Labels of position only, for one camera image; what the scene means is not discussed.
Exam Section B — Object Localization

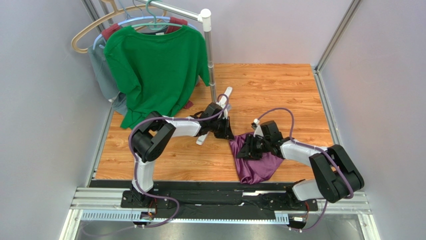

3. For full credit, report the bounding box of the aluminium frame rail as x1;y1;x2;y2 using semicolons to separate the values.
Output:
312;0;362;145

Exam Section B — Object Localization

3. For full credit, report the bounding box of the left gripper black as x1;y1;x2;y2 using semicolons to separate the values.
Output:
209;116;235;141

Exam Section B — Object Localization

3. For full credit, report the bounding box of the grey garment on rack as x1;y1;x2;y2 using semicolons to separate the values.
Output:
87;46;128;116

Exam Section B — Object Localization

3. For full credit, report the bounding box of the white clothes rack stand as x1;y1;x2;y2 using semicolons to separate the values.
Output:
149;0;233;145

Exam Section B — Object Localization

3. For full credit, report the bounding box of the light blue clothes hanger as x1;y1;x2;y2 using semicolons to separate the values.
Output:
93;15;199;51

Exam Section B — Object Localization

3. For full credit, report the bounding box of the purple cloth napkin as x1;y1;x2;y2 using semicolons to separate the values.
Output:
229;132;284;185

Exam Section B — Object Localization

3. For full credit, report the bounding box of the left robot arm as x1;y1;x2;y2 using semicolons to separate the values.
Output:
128;102;235;205

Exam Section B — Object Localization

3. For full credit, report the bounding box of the green t-shirt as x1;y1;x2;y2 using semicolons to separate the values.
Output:
103;25;210;129

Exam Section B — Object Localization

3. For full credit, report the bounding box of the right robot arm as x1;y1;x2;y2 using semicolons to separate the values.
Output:
229;121;365;203

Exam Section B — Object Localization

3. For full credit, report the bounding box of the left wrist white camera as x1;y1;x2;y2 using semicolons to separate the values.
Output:
216;94;231;118

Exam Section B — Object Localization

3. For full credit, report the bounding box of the wooden clothes hanger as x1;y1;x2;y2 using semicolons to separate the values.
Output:
70;0;169;54

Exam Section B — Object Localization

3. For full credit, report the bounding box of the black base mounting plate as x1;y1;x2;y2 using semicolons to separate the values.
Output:
89;179;354;221

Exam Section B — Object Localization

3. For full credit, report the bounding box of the teal clothes hanger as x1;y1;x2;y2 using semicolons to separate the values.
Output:
131;0;182;31

